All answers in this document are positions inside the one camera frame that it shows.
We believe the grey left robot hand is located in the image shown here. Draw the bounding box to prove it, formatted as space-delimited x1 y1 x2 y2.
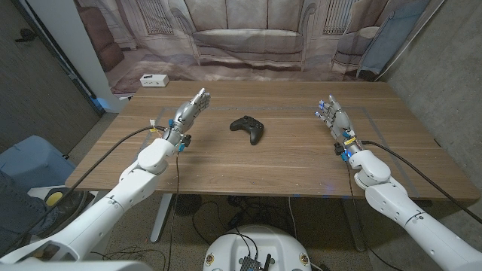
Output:
166 87 212 145

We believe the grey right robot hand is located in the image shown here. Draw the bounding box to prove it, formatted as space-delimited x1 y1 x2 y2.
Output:
314 93 362 154

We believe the black game controller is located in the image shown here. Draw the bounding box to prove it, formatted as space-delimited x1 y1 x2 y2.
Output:
229 114 265 146

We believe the white robot shoulder cover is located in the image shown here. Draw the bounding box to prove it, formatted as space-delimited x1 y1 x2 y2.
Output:
0 260 154 271

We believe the white power outlet box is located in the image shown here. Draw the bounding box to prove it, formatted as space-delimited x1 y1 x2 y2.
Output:
139 74 170 88

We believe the round black floor fan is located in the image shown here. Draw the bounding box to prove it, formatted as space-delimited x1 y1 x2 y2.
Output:
172 193 203 218

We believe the printed sofa room backdrop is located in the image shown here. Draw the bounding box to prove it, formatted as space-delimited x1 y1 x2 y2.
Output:
74 0 434 96

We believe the grey table leg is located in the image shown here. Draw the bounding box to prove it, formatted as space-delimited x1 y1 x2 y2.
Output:
340 197 366 252

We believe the white table leg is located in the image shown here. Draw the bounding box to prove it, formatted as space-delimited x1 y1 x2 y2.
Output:
149 193 174 244

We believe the white backdrop stand pole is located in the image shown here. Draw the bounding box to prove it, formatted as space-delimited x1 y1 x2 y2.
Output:
374 0 447 82

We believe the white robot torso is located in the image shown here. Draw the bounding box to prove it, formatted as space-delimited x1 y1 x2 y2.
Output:
202 224 313 271

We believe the black yellow foot pedal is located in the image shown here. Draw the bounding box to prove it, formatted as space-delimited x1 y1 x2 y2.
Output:
44 190 64 207

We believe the black computer board with antenna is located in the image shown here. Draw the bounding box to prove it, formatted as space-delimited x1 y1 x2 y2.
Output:
238 254 272 271

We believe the blue grey chair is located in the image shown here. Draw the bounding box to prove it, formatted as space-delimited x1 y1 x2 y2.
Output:
0 135 76 193

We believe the person leg in jeans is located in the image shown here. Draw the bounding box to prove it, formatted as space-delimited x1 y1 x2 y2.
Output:
0 171 50 257

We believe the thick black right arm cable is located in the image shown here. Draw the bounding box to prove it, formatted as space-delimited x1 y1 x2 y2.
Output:
360 139 482 224

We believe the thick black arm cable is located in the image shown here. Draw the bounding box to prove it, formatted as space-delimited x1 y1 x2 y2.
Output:
3 126 169 257
360 139 482 224

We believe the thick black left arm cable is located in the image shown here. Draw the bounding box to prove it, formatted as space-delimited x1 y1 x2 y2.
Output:
3 126 169 257

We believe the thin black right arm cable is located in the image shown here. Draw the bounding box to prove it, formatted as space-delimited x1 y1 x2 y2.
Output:
345 161 404 271

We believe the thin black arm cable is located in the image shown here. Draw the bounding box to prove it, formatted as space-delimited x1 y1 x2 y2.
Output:
345 161 404 271
167 150 181 271

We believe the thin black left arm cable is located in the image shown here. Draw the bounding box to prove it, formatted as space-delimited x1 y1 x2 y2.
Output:
167 150 181 271

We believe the black floor cable tangle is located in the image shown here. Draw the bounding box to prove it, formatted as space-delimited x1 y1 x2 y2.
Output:
191 195 298 245

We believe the white wall panel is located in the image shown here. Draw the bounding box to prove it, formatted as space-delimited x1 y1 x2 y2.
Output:
26 0 129 114

